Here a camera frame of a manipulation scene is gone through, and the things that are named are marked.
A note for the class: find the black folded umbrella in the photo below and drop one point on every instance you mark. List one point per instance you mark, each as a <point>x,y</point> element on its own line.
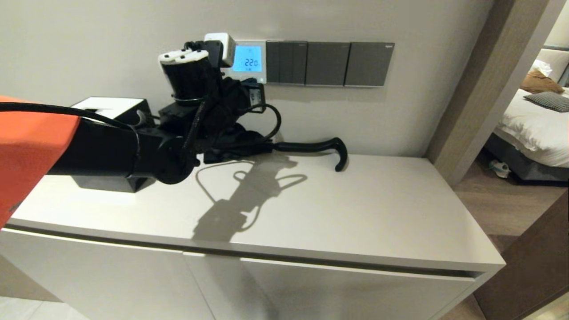
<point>311,146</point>

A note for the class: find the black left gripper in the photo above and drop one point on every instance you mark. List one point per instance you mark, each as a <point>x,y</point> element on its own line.
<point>229,104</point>

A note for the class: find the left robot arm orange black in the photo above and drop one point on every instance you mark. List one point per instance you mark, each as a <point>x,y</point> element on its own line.
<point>98,151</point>

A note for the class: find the bed with white duvet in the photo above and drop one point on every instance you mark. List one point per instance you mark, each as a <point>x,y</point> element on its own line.
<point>533,129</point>

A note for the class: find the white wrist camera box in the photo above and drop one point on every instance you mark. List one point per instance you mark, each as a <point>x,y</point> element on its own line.
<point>222,44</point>

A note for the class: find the grey wall switch with logo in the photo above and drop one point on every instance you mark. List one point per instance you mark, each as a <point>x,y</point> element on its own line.
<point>368,65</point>

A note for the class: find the narrow white cabinet door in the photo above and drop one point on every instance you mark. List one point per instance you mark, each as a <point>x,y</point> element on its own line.
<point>102,284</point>

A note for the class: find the white pillow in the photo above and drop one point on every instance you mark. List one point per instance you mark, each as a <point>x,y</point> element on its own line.
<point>541,69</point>

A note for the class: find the plain grey wall switch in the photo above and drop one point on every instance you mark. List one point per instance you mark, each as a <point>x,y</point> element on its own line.
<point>326,64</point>

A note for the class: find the checkered pillow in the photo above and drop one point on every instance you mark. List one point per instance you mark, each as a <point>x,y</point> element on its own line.
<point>549,102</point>

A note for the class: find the shoe on floor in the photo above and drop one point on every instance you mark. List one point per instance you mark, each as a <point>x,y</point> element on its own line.
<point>500,169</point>

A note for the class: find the white wall thermostat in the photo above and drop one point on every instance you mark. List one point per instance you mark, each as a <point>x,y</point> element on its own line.
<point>249,62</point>

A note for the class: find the white cabinet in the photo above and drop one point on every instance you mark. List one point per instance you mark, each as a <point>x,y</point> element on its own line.
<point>333,209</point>

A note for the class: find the brown pillow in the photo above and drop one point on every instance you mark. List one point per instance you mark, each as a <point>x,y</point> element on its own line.
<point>538,83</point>

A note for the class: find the dark wooden door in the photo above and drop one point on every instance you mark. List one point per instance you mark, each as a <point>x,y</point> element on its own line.
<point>529,266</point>

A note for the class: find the wooden door frame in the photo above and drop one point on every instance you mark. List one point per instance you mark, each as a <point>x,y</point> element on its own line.
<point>484,89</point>

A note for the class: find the wide white cabinet door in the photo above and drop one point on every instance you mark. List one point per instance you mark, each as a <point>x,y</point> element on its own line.
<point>338,293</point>

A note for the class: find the black tissue box white top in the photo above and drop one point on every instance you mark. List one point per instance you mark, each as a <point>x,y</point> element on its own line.
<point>106,184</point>

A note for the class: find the grey triple wall switch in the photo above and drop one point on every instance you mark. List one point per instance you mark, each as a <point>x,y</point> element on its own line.
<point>286,63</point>

